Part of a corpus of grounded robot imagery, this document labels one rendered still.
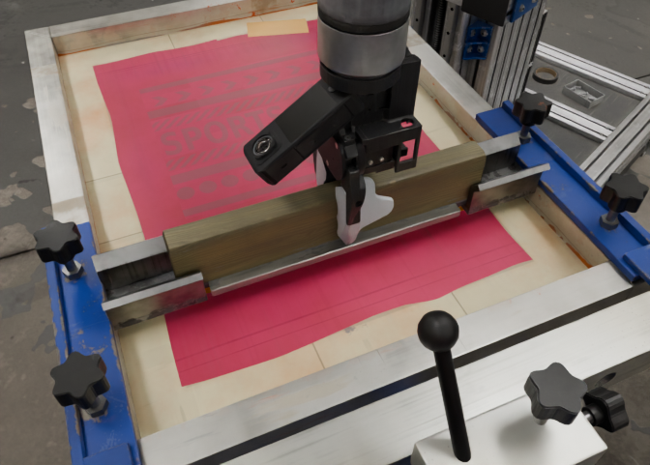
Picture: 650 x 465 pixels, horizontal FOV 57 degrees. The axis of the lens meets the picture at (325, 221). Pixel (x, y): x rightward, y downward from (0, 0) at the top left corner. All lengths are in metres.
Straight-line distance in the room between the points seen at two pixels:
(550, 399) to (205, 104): 0.66
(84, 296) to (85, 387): 0.15
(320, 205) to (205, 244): 0.12
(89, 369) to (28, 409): 1.30
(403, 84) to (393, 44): 0.06
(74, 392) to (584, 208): 0.56
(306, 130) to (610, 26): 2.91
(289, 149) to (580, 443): 0.32
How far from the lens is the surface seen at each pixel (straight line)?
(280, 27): 1.10
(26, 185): 2.41
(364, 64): 0.50
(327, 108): 0.53
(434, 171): 0.66
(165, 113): 0.92
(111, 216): 0.78
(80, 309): 0.64
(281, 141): 0.54
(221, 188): 0.78
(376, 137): 0.55
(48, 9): 3.50
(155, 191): 0.80
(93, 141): 0.90
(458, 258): 0.71
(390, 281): 0.68
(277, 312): 0.65
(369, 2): 0.47
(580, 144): 2.17
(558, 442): 0.48
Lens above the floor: 1.49
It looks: 47 degrees down
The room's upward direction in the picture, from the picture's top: straight up
